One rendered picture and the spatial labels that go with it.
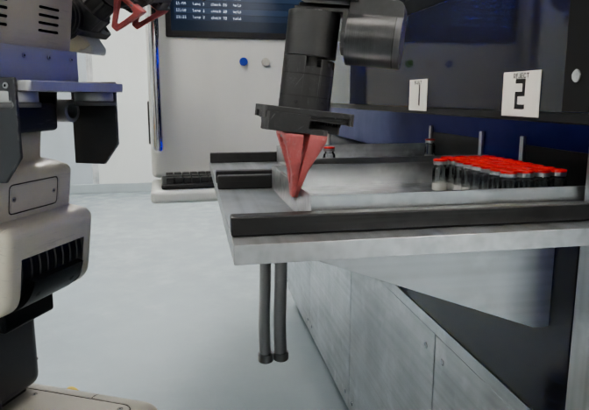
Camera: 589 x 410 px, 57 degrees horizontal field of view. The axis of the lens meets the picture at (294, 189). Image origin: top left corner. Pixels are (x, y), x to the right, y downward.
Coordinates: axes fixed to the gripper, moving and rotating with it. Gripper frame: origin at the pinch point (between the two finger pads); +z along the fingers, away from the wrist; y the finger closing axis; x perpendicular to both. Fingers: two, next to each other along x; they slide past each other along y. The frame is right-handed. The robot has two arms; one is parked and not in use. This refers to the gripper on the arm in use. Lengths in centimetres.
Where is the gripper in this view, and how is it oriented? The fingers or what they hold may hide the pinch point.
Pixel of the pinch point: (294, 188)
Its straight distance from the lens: 61.8
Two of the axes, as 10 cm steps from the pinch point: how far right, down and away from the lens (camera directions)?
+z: -1.1, 9.8, 1.5
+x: -1.8, -1.7, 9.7
